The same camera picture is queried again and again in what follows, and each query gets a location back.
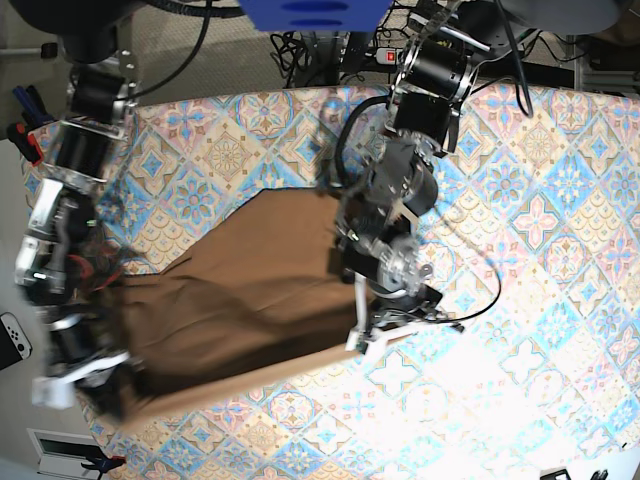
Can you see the red black clamp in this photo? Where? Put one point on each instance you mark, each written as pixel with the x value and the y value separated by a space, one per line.
pixel 26 143

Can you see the patterned tile tablecloth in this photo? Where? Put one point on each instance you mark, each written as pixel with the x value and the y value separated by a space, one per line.
pixel 535 242

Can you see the white power strip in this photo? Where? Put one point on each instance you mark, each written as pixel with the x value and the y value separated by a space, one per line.
pixel 388 56

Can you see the game console controller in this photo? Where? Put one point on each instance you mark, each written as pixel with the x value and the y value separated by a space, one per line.
pixel 15 346

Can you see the orange black bottom clamp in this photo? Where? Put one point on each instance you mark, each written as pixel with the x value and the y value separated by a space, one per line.
pixel 103 464

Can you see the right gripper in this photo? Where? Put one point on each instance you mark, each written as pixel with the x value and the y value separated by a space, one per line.
pixel 84 356

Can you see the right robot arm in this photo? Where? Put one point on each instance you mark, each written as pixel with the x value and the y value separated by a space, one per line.
pixel 51 270

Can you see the brown t-shirt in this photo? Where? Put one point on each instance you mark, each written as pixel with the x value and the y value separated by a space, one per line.
pixel 250 303

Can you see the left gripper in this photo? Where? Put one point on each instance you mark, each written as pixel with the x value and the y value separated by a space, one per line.
pixel 393 299

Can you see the white box with window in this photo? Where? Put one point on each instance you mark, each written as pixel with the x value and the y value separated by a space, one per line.
pixel 61 455

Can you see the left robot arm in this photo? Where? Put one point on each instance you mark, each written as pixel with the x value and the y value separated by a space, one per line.
pixel 379 210

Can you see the blue black clamp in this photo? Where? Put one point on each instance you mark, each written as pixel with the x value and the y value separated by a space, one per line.
pixel 33 108

